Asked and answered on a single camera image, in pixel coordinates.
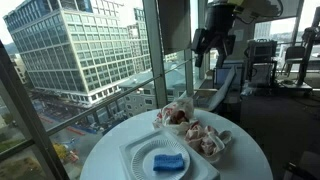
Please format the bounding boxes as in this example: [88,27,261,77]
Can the white slanted panel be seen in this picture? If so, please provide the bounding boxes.
[208,65,238,112]

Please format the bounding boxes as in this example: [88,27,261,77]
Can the black tripod stand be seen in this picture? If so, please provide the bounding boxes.
[278,6,320,93]

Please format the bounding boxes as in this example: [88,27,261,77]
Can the blue sponge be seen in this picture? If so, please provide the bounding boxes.
[152,153,185,173]

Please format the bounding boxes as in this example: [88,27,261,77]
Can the dark roller window shade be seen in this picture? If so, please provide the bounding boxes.
[157,0,193,56]

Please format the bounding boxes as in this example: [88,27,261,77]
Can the white square tray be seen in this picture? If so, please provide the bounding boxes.
[118,128,221,180]

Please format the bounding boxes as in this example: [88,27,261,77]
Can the wooden chair grey cushion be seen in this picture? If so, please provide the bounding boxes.
[191,87,219,111]

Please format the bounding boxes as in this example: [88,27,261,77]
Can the black equipment cart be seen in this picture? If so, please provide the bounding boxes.
[244,38,279,89]

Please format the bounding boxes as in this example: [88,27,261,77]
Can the red printed plastic bag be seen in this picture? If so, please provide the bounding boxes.
[152,97,196,134]

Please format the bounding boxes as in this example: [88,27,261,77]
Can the grey office chair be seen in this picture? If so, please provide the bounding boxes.
[281,45,306,76]

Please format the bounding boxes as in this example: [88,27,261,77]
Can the dark computer monitor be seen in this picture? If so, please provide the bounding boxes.
[213,64,244,89]

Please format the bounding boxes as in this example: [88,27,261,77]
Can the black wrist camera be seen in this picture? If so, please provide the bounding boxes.
[190,28,208,52]

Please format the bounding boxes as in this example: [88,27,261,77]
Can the metal window handrail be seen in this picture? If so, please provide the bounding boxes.
[0,58,198,161]

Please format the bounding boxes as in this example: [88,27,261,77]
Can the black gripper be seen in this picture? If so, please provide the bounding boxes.
[194,3,236,69]

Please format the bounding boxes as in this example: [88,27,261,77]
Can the black equipment piece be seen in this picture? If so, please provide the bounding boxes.
[283,151,320,180]

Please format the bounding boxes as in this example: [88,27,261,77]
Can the white paper plate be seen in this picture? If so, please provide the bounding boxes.
[130,138,191,180]

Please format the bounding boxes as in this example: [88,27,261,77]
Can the red round fruit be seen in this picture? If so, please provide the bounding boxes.
[171,110,187,124]

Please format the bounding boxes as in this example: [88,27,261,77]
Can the pink stained white cloth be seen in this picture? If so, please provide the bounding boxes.
[184,120,210,150]

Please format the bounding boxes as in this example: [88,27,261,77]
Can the white and red cloth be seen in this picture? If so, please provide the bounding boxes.
[199,128,233,158]

